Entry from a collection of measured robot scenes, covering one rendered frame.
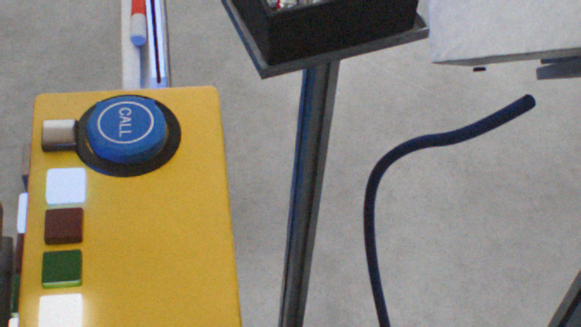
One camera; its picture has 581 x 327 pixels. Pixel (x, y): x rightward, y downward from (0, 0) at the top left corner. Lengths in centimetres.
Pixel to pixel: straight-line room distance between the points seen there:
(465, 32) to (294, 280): 64
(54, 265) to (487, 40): 41
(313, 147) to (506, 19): 40
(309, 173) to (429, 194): 77
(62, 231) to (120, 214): 3
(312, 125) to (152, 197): 58
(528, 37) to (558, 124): 133
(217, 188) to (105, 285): 8
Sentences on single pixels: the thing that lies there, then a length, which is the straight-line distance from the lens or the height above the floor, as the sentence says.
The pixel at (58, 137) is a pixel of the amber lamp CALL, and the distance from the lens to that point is 48.
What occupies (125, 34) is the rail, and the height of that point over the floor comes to 86.
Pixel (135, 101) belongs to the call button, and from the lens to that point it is 48.
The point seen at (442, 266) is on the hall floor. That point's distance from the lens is 174.
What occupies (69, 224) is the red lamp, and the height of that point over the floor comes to 108.
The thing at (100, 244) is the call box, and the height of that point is 107.
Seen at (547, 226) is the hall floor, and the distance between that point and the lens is 185.
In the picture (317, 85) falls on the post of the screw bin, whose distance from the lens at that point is 97.
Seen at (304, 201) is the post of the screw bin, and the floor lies 52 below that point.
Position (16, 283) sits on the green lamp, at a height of 106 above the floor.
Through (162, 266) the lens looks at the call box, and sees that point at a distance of 43.
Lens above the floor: 144
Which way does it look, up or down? 51 degrees down
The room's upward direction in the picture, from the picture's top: 5 degrees clockwise
